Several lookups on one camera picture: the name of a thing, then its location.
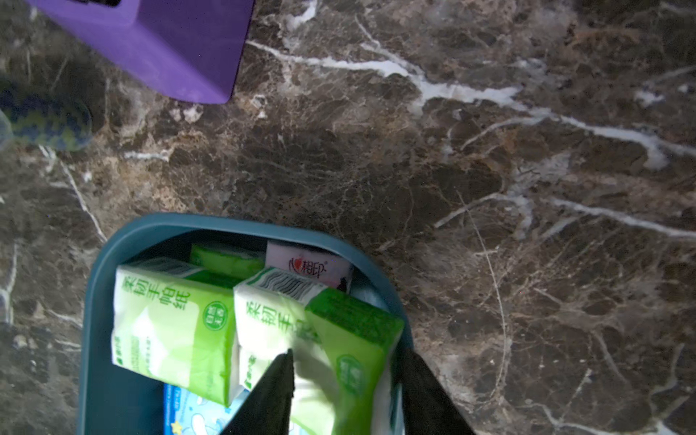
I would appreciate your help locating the purple metronome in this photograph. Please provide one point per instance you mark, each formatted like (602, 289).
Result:
(186, 50)

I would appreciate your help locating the blue cartoon tissue pack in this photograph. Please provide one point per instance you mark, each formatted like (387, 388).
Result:
(186, 413)

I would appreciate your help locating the pink Kuromi tissue pack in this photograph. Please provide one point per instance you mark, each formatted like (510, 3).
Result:
(325, 267)

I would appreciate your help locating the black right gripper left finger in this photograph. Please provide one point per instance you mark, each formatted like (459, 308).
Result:
(267, 409)

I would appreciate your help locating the teal plastic storage box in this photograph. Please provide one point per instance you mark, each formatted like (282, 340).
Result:
(116, 401)

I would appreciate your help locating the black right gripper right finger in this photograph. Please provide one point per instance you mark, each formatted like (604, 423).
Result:
(427, 408)

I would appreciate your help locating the large green tissue pack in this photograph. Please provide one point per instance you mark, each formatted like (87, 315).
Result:
(343, 350)

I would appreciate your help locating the green pocket tissue pack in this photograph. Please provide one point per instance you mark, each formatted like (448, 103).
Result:
(227, 260)

